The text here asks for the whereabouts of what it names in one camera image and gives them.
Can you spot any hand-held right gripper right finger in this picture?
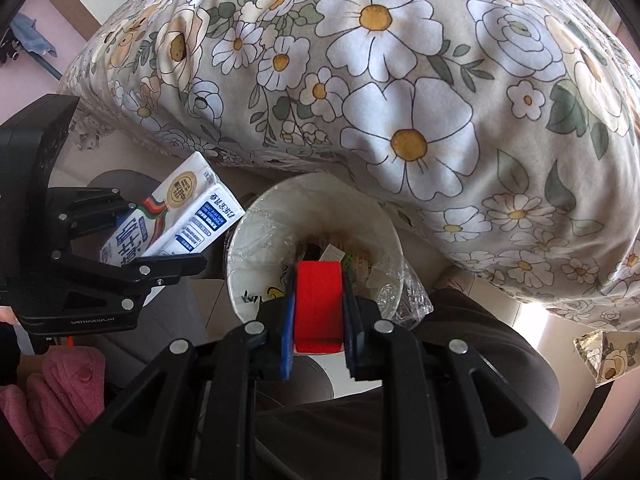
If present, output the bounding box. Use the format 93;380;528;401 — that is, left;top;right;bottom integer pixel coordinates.
341;270;583;480

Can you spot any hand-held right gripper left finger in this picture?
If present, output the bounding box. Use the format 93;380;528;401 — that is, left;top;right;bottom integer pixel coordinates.
54;294;297;480

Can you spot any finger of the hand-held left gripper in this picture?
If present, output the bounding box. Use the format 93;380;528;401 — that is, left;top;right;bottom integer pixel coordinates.
47;186;139;257
14;251;208;334

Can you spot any red foam block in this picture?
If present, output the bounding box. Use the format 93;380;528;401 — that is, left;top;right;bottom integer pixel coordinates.
294;261;346;356

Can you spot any white and blue milk carton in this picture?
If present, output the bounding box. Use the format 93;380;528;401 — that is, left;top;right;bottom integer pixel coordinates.
100;152;246;268

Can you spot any white trash bin with liner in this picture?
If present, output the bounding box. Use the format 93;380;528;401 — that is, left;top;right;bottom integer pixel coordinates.
227;175;434;332

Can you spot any blue cloth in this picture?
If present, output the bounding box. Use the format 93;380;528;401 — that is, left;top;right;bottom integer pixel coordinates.
10;12;58;58

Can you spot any person's dark trouser leg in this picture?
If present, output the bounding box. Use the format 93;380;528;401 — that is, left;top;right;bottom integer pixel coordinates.
255;287;562;480

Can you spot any pink fleece clothing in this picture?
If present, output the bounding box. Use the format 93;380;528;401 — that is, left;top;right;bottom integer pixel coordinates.
0;346;107;480

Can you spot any floral bear print blanket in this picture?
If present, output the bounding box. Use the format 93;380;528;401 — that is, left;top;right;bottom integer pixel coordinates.
57;0;640;386

